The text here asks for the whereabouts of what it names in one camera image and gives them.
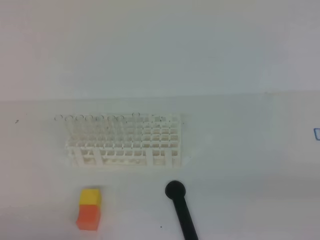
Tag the clear test tube in rack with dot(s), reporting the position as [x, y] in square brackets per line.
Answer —
[135, 118]
[68, 120]
[99, 123]
[78, 124]
[89, 123]
[58, 117]
[111, 122]

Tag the clear glass test tube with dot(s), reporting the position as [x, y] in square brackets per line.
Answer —
[121, 122]

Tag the black round-headed stand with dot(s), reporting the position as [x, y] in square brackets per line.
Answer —
[176, 191]

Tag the yellow and orange block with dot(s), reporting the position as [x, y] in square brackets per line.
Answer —
[89, 213]

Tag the white test tube rack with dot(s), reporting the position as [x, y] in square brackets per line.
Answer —
[154, 142]

